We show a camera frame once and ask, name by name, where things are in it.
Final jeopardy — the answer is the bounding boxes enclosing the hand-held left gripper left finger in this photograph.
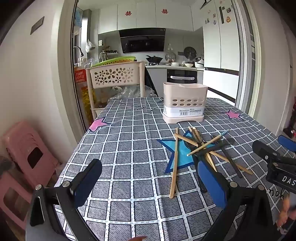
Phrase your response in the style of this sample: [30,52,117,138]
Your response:
[30,158,103,227]

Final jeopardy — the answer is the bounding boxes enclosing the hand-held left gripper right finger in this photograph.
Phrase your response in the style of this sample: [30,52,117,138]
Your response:
[195,160,280,234]

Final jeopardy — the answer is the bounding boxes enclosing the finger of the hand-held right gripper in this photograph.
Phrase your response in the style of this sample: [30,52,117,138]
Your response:
[252,140,296,164]
[277,135,296,153]

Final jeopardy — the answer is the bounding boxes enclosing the black spoon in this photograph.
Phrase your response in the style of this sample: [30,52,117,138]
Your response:
[220,147,243,178]
[200,137,235,158]

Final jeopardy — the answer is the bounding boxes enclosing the blue patterned wooden chopstick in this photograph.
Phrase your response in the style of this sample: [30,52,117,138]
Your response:
[187,129,230,156]

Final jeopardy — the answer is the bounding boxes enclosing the beige plastic utensil holder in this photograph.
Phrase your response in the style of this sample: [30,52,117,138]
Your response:
[162,82,208,123]

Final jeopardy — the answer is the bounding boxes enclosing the person's right hand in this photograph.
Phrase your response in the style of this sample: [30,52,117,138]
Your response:
[277,193,296,230]

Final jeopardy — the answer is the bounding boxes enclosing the grey checked tablecloth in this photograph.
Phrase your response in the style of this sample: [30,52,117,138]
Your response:
[54,97,296,241]

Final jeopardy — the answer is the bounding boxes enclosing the pink plastic stool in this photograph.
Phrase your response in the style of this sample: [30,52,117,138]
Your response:
[1,120,58,181]
[0,173,33,232]

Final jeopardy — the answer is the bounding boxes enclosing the yellow bag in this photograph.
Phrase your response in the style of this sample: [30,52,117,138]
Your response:
[79,83,93,126]

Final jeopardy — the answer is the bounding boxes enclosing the clear plastic bags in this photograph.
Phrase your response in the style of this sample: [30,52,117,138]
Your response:
[107,86,158,101]

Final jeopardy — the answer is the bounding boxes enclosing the red plastic basket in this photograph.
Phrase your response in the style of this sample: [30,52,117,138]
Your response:
[74,68,88,83]

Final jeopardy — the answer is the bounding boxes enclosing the black built-in oven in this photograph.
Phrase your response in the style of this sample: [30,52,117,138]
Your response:
[166,69,198,84]

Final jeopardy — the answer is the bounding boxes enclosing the white refrigerator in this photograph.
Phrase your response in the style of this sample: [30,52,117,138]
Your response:
[202,0,241,108]

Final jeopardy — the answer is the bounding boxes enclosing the beige flower-cutout storage cart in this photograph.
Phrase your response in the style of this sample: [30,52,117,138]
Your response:
[85,61,146,123]

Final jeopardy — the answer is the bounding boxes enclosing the black round rack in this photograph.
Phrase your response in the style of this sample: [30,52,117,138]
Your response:
[184,46,197,61]

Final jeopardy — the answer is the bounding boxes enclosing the green plastic tray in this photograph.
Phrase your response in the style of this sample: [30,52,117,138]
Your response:
[91,56,137,68]

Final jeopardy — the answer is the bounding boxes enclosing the white kitchen counter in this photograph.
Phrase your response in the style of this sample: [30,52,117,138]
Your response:
[145,64,204,70]

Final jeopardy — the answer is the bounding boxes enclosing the group of fridge magnets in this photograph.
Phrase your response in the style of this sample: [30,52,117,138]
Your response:
[203,6,233,25]

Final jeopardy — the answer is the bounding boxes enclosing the white hanging plastic bag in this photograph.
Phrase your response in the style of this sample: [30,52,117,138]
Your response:
[85,39,96,53]

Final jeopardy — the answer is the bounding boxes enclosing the black range hood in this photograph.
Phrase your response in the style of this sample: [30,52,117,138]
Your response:
[119,28,166,54]

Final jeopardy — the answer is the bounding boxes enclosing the black ceiling lamp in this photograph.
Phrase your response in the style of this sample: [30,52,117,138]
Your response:
[199,0,214,10]

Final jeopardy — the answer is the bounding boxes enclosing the white upper cabinets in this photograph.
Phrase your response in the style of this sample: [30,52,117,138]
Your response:
[98,1,204,35]

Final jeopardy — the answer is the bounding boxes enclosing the white door frame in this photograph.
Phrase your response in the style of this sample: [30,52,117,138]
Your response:
[57,0,264,135]

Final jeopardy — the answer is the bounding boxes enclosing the dark wall plaque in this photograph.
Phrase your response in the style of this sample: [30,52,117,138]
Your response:
[30,17,45,35]

